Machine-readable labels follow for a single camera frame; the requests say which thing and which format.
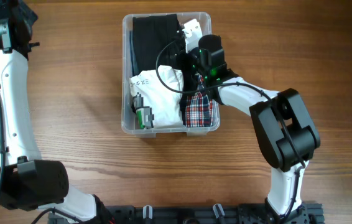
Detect red navy plaid shirt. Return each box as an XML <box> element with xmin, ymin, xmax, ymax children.
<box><xmin>180</xmin><ymin>73</ymin><xmax>213</xmax><ymax>128</ymax></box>

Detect black garment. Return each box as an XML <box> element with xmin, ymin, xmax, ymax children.
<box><xmin>132</xmin><ymin>14</ymin><xmax>185</xmax><ymax>73</ymax></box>

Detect white pixel print t-shirt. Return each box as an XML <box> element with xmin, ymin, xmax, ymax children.
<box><xmin>129</xmin><ymin>65</ymin><xmax>184</xmax><ymax>129</ymax></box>

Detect blue denim jeans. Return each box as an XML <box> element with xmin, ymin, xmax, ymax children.
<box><xmin>129</xmin><ymin>31</ymin><xmax>139</xmax><ymax>76</ymax></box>

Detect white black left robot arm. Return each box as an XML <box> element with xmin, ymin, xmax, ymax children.
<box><xmin>0</xmin><ymin>0</ymin><xmax>113</xmax><ymax>223</ymax></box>

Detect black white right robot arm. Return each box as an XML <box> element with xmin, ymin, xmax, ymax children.
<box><xmin>178</xmin><ymin>34</ymin><xmax>320</xmax><ymax>223</ymax></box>

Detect clear plastic storage bin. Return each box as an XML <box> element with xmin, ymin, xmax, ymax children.
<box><xmin>121</xmin><ymin>13</ymin><xmax>220</xmax><ymax>138</ymax></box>

